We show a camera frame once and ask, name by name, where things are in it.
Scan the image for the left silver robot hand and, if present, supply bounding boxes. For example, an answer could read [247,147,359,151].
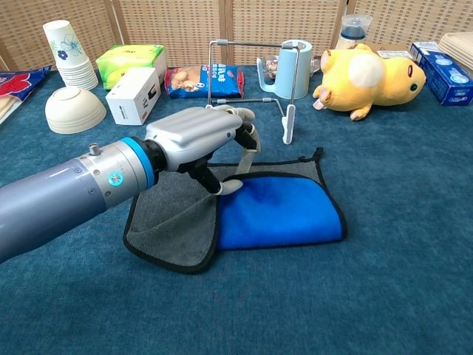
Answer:
[144,104,262,196]

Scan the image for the blue and grey cloth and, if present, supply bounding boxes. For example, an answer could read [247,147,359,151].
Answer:
[123,146,347,275]

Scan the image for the blue biscuit bag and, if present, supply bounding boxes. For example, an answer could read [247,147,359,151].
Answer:
[164,64,245,100]

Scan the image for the white product box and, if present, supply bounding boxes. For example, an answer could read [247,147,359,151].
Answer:
[105,67,162,126]

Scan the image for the green tissue box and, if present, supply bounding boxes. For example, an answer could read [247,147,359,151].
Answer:
[95,44,167,92]

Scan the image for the clear snack packet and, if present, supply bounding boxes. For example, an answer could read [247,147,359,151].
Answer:
[264,54,322,81]

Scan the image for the woven wooden folding screen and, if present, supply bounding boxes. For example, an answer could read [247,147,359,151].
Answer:
[0,0,473,72]

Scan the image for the light blue pitcher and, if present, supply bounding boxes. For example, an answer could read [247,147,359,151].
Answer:
[256,40,313,101]

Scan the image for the cream upturned bowl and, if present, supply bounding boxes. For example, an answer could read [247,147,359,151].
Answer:
[44,86,107,135]

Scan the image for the stack of paper cups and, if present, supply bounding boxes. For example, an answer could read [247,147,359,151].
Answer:
[42,19,100,92]

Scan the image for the rubber gloves package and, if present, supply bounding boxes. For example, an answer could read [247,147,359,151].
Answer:
[0,65,52,125]

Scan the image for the yellow plush toy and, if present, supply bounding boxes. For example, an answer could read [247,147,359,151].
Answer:
[312,43,427,122]

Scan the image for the clear jar with blue lid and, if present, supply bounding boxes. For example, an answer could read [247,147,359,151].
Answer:
[334,13,373,51]

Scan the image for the brown cardboard box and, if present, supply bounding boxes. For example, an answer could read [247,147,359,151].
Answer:
[364,42,415,60]

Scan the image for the teal table cloth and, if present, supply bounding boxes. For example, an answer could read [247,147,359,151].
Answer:
[0,64,473,355]

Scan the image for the long blue box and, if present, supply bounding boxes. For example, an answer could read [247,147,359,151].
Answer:
[410,41,473,107]

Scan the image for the beige lidded food container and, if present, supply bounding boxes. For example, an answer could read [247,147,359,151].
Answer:
[438,32,473,60]

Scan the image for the metal wire rack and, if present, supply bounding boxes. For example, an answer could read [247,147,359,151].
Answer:
[205,38,301,145]

